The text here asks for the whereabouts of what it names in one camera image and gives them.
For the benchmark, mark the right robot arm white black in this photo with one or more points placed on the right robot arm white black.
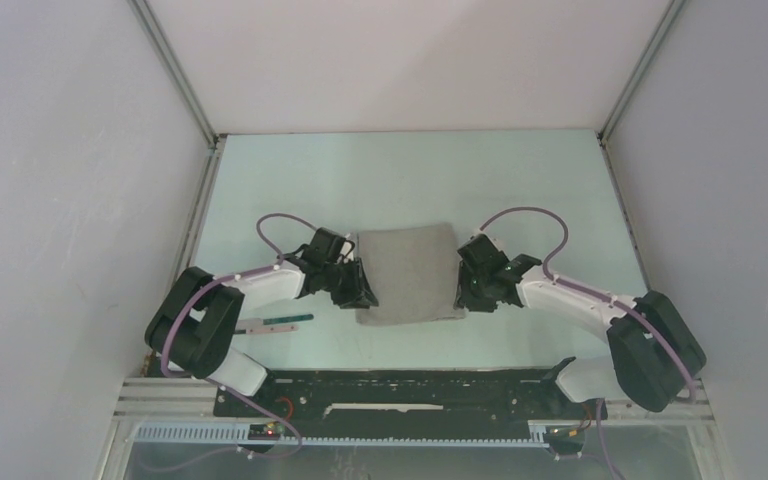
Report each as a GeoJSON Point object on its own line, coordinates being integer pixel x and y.
{"type": "Point", "coordinates": [652, 352]}

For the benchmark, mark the grey cloth napkin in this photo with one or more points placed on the grey cloth napkin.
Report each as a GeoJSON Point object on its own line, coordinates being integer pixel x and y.
{"type": "Point", "coordinates": [413, 273]}

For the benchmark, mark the right white base arm link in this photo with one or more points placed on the right white base arm link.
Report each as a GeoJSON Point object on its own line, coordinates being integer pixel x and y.
{"type": "Point", "coordinates": [586, 379]}

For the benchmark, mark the white slotted cable duct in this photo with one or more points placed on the white slotted cable duct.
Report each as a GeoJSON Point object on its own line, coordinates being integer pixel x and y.
{"type": "Point", "coordinates": [245, 434]}

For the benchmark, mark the right aluminium frame post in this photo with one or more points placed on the right aluminium frame post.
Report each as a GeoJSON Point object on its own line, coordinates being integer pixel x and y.
{"type": "Point", "coordinates": [641, 68]}

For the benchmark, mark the aluminium frame post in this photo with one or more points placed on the aluminium frame post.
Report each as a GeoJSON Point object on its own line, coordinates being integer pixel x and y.
{"type": "Point", "coordinates": [641, 68]}
{"type": "Point", "coordinates": [149, 22]}

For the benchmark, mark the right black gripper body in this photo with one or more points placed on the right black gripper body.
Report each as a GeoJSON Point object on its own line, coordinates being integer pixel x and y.
{"type": "Point", "coordinates": [472, 293]}

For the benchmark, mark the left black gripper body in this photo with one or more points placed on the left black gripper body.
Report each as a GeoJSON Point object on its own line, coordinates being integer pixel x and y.
{"type": "Point", "coordinates": [336, 279]}

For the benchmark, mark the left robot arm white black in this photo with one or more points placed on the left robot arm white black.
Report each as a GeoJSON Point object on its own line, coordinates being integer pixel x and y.
{"type": "Point", "coordinates": [195, 324]}

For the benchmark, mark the left aluminium frame post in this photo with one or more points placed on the left aluminium frame post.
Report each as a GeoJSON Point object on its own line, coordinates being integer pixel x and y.
{"type": "Point", "coordinates": [149, 22]}

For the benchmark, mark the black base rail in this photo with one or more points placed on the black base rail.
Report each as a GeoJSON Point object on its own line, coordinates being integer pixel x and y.
{"type": "Point", "coordinates": [441, 404]}

